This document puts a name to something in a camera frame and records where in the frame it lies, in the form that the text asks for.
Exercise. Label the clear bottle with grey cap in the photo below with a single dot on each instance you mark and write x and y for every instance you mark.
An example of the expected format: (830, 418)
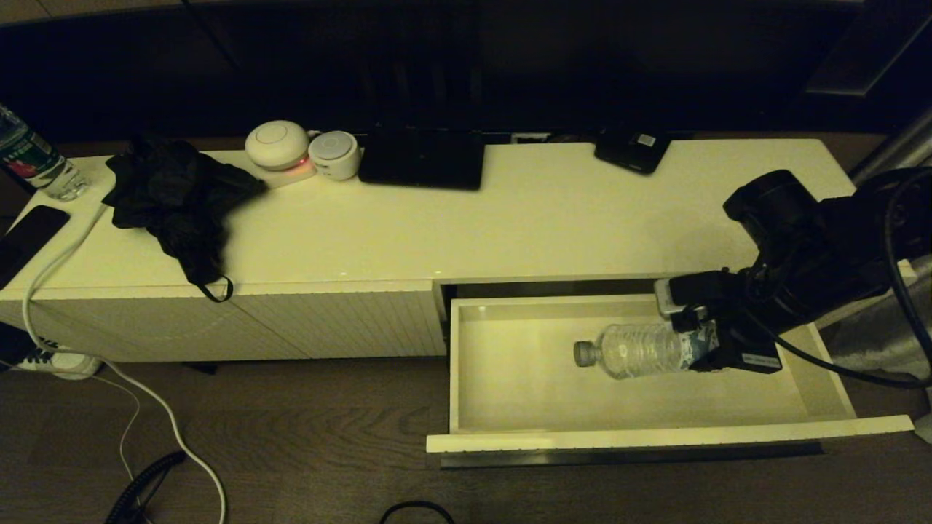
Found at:
(641, 349)

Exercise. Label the white cylindrical speaker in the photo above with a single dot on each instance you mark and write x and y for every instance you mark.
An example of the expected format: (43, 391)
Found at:
(335, 156)

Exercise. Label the white sneaker with black laces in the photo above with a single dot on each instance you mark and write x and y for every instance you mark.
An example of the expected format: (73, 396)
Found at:
(65, 362)

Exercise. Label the dark trouser leg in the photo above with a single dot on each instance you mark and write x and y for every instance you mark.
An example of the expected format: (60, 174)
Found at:
(14, 342)

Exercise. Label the grey curtain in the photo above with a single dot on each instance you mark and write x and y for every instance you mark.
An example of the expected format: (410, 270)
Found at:
(874, 335)

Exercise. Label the black rectangular set-top box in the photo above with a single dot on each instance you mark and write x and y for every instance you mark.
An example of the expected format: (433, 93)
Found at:
(422, 164)

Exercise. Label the black smartphone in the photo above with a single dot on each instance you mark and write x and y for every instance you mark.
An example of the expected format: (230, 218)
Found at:
(29, 236)

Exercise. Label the large black television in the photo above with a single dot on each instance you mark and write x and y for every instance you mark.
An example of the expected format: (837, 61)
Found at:
(510, 65)

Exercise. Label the water bottle with red label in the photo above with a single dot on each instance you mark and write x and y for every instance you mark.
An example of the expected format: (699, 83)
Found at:
(29, 156)

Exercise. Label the white low cabinet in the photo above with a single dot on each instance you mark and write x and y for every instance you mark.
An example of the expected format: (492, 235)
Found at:
(437, 233)

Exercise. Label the white ribbed cabinet front panel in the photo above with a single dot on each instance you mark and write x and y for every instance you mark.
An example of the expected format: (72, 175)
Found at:
(145, 324)
(364, 320)

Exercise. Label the black rectangular frame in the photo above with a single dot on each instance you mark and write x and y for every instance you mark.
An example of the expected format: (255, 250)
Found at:
(837, 80)

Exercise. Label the small black device with sticker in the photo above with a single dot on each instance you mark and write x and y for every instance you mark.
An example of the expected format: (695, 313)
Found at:
(630, 154)

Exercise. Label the white power strip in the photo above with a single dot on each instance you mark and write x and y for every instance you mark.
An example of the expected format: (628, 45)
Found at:
(295, 176)

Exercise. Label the white dome-shaped device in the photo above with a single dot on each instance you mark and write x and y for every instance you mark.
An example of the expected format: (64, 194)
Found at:
(277, 145)

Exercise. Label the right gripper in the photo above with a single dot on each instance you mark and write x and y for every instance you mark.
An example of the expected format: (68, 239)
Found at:
(750, 346)

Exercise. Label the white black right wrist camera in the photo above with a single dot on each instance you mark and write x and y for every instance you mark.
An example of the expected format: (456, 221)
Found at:
(699, 291)

